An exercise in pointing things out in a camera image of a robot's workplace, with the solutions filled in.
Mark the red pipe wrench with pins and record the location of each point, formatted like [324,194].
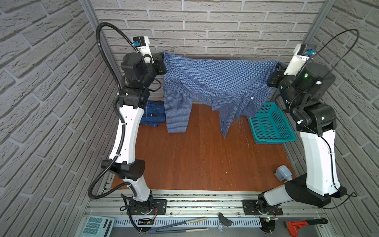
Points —
[294,226]

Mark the folded dark blue plaid shirt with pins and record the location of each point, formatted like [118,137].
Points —
[154,113]

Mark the grey tape dispenser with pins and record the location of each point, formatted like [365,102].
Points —
[283,174]

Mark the teal plastic basket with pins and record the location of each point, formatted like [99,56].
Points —
[270,126]

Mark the aluminium rail frame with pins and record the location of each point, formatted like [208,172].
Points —
[188,205]

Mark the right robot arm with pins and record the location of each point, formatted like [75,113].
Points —
[316,123]

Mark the long blue-handled tongs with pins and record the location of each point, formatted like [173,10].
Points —
[173,228]

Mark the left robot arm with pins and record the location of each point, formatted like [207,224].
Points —
[140,72]

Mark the left corner aluminium post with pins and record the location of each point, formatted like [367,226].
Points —
[93,18]

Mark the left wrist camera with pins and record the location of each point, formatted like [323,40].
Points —
[142,43]

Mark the small black clip tool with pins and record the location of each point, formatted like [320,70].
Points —
[223,222]

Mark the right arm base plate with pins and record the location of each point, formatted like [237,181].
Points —
[260,207]

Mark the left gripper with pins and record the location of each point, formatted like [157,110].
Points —
[160,59]

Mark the black round foot disc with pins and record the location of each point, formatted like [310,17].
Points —
[267,225]

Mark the corner aluminium post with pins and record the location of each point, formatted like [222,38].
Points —
[93,18]
[318,21]

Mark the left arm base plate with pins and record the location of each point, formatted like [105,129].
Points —
[148,207]

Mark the right corner aluminium post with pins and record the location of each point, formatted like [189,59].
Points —
[318,21]

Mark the teal button calculator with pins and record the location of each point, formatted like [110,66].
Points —
[97,226]

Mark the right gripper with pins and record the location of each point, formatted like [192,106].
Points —
[276,84]

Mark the blue small-check shirt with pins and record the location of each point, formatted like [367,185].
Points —
[234,88]

